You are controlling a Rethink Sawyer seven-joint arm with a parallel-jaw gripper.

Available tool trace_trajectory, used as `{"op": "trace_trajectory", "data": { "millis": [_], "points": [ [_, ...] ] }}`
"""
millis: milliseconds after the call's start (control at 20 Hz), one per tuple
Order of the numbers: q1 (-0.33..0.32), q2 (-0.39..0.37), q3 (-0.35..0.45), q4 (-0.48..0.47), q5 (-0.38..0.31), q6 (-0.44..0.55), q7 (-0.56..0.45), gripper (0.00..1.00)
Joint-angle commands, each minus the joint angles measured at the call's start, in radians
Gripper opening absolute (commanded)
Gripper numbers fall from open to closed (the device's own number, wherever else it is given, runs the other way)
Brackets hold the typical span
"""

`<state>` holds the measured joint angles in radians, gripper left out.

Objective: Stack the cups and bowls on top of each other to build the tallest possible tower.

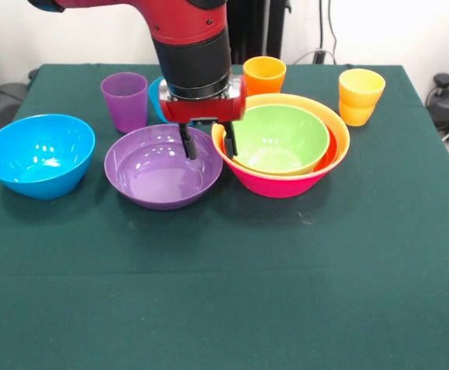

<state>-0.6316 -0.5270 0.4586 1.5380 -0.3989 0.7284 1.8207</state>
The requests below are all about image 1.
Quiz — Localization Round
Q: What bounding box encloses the red bowl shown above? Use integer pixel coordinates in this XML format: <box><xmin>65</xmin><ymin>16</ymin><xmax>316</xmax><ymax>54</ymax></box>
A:
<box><xmin>219</xmin><ymin>125</ymin><xmax>339</xmax><ymax>173</ymax></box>

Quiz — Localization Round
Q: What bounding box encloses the orange cup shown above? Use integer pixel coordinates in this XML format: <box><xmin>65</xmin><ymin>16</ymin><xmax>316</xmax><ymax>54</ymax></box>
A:
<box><xmin>242</xmin><ymin>55</ymin><xmax>288</xmax><ymax>97</ymax></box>

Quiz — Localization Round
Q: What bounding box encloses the purple cup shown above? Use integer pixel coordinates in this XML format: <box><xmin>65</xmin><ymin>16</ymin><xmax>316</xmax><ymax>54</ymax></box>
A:
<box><xmin>100</xmin><ymin>72</ymin><xmax>149</xmax><ymax>134</ymax></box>

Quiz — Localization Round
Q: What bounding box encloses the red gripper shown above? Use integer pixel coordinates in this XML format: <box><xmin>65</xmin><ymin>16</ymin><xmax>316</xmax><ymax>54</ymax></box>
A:
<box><xmin>158</xmin><ymin>74</ymin><xmax>249</xmax><ymax>160</ymax></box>

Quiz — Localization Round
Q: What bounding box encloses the green bowl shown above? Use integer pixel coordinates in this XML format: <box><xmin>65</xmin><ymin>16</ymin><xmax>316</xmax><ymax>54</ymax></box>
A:
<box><xmin>222</xmin><ymin>103</ymin><xmax>331</xmax><ymax>176</ymax></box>

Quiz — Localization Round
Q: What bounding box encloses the large blue bowl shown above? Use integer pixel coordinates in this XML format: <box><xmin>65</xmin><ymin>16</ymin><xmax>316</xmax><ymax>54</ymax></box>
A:
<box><xmin>0</xmin><ymin>113</ymin><xmax>96</xmax><ymax>200</ymax></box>

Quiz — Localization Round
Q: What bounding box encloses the dark green table cloth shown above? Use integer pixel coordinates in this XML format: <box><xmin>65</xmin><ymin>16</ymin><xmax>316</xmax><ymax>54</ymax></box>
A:
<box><xmin>0</xmin><ymin>63</ymin><xmax>449</xmax><ymax>370</ymax></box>

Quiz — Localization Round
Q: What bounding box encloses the pink bowl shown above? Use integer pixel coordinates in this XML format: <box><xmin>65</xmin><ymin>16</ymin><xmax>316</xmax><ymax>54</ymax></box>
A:
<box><xmin>218</xmin><ymin>148</ymin><xmax>347</xmax><ymax>200</ymax></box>

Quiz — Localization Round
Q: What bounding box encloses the yellow cup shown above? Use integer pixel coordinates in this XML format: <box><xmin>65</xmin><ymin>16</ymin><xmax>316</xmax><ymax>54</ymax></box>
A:
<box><xmin>338</xmin><ymin>68</ymin><xmax>387</xmax><ymax>127</ymax></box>

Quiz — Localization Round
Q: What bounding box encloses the purple bowl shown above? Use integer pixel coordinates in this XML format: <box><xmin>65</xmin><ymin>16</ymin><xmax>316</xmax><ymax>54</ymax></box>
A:
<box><xmin>103</xmin><ymin>123</ymin><xmax>225</xmax><ymax>211</ymax></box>

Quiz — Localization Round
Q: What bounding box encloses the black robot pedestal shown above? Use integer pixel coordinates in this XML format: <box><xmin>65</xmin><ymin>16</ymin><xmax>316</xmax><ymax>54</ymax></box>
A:
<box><xmin>226</xmin><ymin>0</ymin><xmax>292</xmax><ymax>66</ymax></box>

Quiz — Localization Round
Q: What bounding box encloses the large orange bowl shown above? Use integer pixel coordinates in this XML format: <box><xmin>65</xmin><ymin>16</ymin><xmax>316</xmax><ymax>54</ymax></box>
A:
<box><xmin>211</xmin><ymin>92</ymin><xmax>351</xmax><ymax>182</ymax></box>

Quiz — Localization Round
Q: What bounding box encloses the small blue bowl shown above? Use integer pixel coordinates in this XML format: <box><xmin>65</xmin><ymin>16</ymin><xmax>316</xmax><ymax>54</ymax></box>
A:
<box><xmin>147</xmin><ymin>76</ymin><xmax>179</xmax><ymax>125</ymax></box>

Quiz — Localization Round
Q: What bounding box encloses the black wall cable with plug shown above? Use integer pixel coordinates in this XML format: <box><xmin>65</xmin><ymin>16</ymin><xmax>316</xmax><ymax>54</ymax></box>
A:
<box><xmin>293</xmin><ymin>0</ymin><xmax>339</xmax><ymax>66</ymax></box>

